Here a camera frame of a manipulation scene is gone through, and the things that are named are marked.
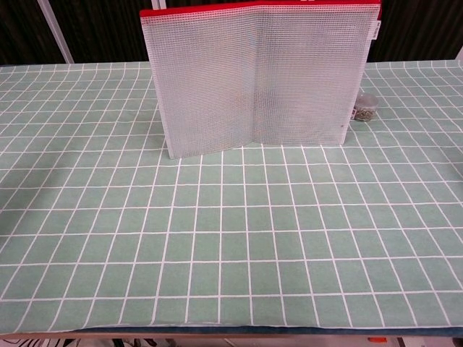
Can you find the white frame post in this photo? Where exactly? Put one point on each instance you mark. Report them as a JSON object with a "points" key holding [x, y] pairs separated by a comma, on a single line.
{"points": [[459, 54], [156, 3], [54, 30]]}

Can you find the clear jar of paper clips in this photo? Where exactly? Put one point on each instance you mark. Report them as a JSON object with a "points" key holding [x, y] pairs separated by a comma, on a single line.
{"points": [[366, 106]]}

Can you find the green white checked tablecloth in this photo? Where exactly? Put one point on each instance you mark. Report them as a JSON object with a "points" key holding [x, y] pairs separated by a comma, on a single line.
{"points": [[108, 224]]}

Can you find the small orange tag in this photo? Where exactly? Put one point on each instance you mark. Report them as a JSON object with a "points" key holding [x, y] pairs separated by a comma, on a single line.
{"points": [[376, 340]]}

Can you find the clear zip bag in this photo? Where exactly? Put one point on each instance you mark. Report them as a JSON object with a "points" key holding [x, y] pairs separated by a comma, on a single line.
{"points": [[253, 79]]}

